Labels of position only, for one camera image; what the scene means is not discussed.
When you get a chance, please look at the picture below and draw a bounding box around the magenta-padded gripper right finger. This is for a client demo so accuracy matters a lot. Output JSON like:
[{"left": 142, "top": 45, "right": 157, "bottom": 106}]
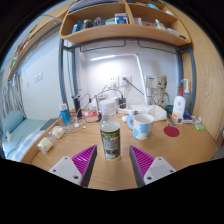
[{"left": 128, "top": 144, "right": 177, "bottom": 188}]

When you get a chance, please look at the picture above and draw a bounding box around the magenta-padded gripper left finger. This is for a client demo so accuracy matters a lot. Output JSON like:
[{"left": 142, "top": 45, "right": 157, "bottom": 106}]
[{"left": 48, "top": 144, "right": 99, "bottom": 188}]

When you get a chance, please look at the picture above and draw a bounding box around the clear plastic drink bottle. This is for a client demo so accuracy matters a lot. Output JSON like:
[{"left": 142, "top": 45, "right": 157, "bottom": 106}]
[{"left": 98, "top": 99, "right": 122, "bottom": 162}]

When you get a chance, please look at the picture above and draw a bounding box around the wrapped pale round bun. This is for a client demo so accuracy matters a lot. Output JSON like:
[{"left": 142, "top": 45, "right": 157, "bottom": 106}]
[
  {"left": 49, "top": 125, "right": 66, "bottom": 139},
  {"left": 37, "top": 135, "right": 56, "bottom": 154}
]

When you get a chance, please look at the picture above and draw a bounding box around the flat round red coaster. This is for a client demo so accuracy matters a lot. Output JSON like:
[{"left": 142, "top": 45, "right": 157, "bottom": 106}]
[{"left": 163, "top": 125, "right": 180, "bottom": 138}]

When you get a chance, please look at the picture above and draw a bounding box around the white mug with blue print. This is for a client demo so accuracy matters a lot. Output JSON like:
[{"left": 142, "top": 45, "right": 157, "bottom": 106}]
[{"left": 126, "top": 113, "right": 155, "bottom": 141}]

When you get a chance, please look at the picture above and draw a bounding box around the blue and white tube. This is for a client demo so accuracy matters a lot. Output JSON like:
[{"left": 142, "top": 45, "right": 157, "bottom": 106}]
[{"left": 58, "top": 103, "right": 72, "bottom": 126}]

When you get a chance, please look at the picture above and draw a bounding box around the white crumpled bag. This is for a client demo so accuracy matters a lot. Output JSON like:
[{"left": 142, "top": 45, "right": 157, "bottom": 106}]
[{"left": 131, "top": 104, "right": 168, "bottom": 122}]

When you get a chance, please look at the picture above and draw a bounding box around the small green container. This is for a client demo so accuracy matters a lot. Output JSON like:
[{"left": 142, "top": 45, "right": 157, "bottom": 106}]
[{"left": 194, "top": 123, "right": 207, "bottom": 131}]

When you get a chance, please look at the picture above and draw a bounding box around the teal bed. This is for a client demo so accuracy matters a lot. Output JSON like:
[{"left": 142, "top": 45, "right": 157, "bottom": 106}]
[{"left": 0, "top": 109, "right": 51, "bottom": 161}]

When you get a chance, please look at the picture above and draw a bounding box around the pink and white packet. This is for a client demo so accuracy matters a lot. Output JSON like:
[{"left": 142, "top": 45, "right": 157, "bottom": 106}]
[{"left": 190, "top": 116, "right": 203, "bottom": 124}]

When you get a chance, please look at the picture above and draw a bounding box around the black electric shaver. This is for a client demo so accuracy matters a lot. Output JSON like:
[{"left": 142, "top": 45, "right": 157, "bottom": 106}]
[{"left": 71, "top": 94, "right": 83, "bottom": 118}]

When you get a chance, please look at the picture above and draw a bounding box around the white pump bottle red top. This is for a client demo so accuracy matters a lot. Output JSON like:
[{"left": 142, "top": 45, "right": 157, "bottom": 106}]
[{"left": 171, "top": 86, "right": 187, "bottom": 121}]

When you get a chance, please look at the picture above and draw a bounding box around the brown tree creature figurine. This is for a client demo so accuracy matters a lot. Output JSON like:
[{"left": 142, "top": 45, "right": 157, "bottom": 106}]
[{"left": 153, "top": 75, "right": 170, "bottom": 108}]

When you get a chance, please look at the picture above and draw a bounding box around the wooden shelf unit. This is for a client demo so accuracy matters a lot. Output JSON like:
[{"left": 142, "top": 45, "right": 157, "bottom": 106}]
[{"left": 59, "top": 0, "right": 193, "bottom": 47}]

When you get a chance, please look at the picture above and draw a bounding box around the white wall box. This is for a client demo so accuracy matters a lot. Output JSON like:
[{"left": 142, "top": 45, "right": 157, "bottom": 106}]
[{"left": 145, "top": 75, "right": 158, "bottom": 89}]

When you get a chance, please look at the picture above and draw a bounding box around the white wall socket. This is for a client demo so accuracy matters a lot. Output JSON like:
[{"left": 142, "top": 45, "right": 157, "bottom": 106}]
[
  {"left": 108, "top": 77, "right": 119, "bottom": 88},
  {"left": 119, "top": 75, "right": 133, "bottom": 88}
]

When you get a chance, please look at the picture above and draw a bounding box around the grey metal desk frame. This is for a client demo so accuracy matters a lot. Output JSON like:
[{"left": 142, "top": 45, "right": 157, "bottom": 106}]
[{"left": 58, "top": 36, "right": 198, "bottom": 116}]

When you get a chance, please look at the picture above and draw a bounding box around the long wooden wall shelf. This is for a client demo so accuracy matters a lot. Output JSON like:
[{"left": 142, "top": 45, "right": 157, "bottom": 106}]
[{"left": 6, "top": 13, "right": 68, "bottom": 81}]

